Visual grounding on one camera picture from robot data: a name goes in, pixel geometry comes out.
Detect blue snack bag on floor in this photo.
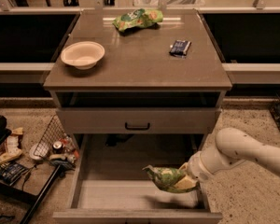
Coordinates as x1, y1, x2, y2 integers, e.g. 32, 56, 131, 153
0, 162, 28, 186

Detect soda can on floor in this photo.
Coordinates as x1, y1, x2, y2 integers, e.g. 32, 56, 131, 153
52, 141, 63, 154

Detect open middle drawer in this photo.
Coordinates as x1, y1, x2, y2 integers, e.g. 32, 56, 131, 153
53, 134, 222, 224

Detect dark blue snack packet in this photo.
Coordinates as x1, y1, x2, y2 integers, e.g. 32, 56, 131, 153
169, 40, 191, 58

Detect black drawer handle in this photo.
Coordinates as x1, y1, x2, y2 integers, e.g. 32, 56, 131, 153
124, 122, 150, 131

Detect closed top drawer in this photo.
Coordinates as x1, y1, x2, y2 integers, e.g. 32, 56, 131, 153
56, 108, 221, 134

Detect white round lid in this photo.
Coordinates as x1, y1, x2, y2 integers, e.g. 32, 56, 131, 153
29, 144, 49, 161

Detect white paper bowl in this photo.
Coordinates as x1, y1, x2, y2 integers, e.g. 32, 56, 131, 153
61, 41, 105, 70

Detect green jalapeno chip bag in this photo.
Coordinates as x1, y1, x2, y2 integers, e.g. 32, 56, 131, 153
143, 165, 198, 193

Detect red white snack bag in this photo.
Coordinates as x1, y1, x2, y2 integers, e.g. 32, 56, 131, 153
0, 127, 23, 164

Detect green chip bag rear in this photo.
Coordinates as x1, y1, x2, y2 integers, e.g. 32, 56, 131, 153
112, 8, 163, 33

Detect black cart frame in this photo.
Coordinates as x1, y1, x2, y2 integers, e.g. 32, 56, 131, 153
0, 114, 66, 224

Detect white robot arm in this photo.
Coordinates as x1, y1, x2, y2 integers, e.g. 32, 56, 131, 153
175, 128, 280, 191

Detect grey drawer cabinet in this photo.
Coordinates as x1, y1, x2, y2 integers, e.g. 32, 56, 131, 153
42, 8, 233, 224

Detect black wire basket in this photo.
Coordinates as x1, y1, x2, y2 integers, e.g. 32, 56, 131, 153
38, 116, 67, 159

